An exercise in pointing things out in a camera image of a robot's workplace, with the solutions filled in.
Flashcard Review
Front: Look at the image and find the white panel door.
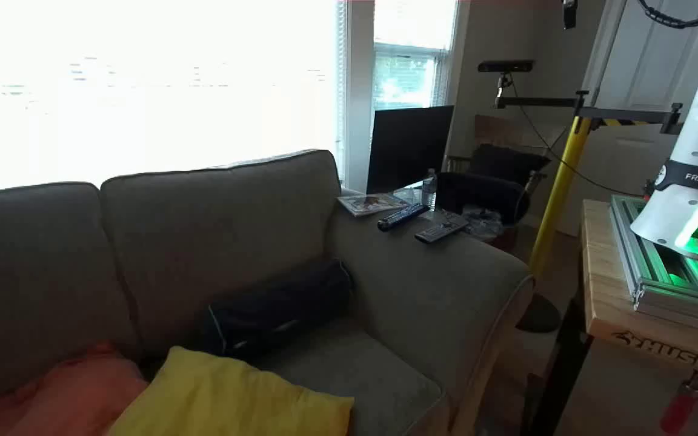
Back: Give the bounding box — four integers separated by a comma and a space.
582, 0, 698, 238

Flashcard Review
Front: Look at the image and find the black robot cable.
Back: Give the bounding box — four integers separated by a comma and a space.
639, 0, 698, 31

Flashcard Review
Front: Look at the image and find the black flat screen monitor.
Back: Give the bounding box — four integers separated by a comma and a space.
367, 104, 457, 196

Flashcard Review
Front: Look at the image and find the black remote control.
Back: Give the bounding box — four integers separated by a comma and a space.
376, 204, 433, 236

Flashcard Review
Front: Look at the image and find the small side table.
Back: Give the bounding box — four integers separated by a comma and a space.
395, 180, 526, 247

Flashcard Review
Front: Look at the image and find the yellow cloth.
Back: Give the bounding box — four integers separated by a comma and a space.
104, 344, 360, 436

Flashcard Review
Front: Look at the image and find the red clamp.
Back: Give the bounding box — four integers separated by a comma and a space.
659, 379, 698, 436

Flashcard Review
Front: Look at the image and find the black cylindrical bolster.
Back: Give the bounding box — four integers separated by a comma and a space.
199, 255, 360, 361

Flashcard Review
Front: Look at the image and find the yellow tripod pole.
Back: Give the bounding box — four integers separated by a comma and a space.
526, 115, 599, 277

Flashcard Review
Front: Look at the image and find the large window with blinds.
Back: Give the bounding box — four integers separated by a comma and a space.
0, 0, 345, 196

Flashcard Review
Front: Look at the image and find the orange pillow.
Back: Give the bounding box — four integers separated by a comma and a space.
0, 343, 150, 436

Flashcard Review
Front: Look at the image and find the narrow window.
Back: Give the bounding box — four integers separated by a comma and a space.
372, 0, 460, 112

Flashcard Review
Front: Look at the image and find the black armchair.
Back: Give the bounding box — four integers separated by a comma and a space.
434, 144, 553, 228

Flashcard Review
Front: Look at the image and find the magazine with colourful cover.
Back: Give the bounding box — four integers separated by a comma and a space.
334, 190, 407, 220

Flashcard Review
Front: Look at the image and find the grey-brown fabric sofa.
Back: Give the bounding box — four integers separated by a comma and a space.
0, 148, 539, 436

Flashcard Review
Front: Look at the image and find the aluminium robot mounting plate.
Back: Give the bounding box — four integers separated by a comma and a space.
608, 191, 698, 326

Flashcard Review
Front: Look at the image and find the black horizontal boom bar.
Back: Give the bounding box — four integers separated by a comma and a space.
492, 91, 687, 137

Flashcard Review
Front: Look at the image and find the black stereo camera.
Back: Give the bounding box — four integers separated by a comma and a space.
479, 56, 539, 79

